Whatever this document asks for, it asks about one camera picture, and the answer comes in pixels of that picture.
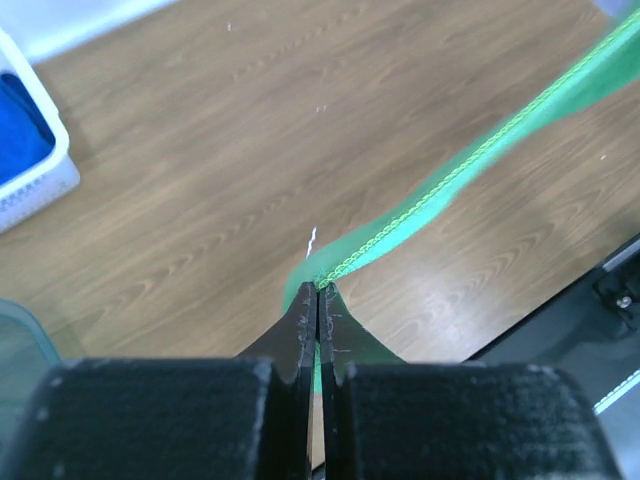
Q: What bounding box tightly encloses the green towel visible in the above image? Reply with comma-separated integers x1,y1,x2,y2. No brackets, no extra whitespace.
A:
282,7,640,396

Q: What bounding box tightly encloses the blue towel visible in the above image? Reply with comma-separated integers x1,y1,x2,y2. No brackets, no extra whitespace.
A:
0,71,56,185

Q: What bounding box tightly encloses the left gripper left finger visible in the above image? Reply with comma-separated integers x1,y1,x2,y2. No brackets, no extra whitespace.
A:
1,283,316,479

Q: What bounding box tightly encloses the white perforated plastic basket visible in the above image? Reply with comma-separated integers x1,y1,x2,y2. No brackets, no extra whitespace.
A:
1,32,80,232

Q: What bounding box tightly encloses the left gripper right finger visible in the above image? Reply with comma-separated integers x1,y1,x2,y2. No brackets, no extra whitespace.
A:
317,286,622,479

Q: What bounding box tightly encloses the small white scrap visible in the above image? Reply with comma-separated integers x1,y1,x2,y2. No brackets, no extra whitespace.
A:
305,226,317,259

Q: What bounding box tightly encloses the blue translucent plastic tub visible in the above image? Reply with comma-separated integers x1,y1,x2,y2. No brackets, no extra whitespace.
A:
0,299,60,451

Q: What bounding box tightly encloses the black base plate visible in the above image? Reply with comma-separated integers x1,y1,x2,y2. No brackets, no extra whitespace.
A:
471,236,639,415

